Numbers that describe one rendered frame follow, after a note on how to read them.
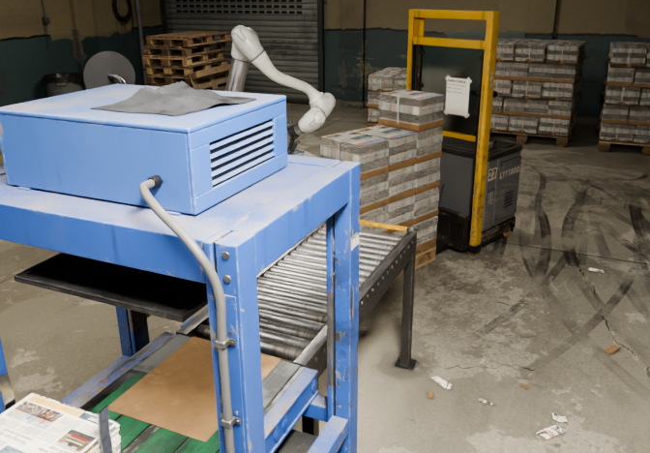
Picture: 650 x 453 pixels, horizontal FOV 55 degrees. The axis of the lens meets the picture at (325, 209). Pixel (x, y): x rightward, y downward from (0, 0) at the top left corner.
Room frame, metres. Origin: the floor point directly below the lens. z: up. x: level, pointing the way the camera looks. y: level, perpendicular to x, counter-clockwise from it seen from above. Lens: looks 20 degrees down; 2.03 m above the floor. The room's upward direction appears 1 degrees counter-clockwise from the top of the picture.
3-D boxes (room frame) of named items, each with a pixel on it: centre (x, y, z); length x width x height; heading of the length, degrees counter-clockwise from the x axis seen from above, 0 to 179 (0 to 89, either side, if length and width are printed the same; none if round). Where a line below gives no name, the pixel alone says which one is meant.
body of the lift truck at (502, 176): (5.04, -1.22, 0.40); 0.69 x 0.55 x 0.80; 43
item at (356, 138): (4.10, -0.20, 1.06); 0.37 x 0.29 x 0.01; 42
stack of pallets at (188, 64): (10.46, 2.22, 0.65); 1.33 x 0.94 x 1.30; 159
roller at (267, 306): (2.26, 0.18, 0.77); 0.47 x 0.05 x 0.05; 65
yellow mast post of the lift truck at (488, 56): (4.55, -1.17, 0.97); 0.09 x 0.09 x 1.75; 43
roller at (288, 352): (2.03, 0.29, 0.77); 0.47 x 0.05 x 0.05; 65
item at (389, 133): (4.28, -0.42, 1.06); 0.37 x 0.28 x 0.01; 43
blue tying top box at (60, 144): (1.64, 0.47, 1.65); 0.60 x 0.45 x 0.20; 65
